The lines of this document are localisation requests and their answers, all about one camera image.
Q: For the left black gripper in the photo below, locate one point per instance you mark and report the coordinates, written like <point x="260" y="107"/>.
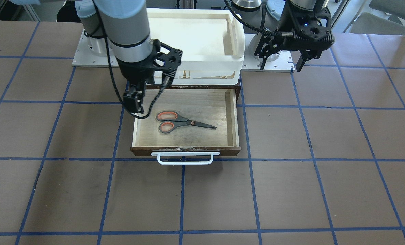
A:
<point x="286" y="24"/>

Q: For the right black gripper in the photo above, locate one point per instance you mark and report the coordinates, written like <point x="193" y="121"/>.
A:
<point x="133" y="70"/>

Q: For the orange grey scissors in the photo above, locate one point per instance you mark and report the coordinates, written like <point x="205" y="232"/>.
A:
<point x="170" y="120"/>

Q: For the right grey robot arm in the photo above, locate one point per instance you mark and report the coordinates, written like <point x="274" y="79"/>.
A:
<point x="124" y="27"/>

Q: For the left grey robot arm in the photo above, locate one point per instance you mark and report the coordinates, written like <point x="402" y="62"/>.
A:
<point x="267" y="13"/>

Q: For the dark brown drawer cabinet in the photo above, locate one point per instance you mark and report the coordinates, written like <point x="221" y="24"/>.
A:
<point x="237" y="87"/>

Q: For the white plastic tray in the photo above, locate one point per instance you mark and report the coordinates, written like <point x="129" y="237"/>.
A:
<point x="212" y="42"/>

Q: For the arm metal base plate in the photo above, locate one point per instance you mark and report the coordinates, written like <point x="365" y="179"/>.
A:
<point x="279" y="62"/>
<point x="90" y="52"/>

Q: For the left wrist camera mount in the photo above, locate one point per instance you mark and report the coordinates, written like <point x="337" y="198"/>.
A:
<point x="314" y="29"/>

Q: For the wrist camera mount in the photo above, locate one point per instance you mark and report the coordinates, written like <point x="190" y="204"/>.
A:
<point x="314" y="29"/>
<point x="165" y="59"/>

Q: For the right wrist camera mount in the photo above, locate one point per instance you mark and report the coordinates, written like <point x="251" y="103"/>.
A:
<point x="165" y="59"/>

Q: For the wooden drawer with white handle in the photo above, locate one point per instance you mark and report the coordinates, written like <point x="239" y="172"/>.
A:
<point x="215" y="107"/>

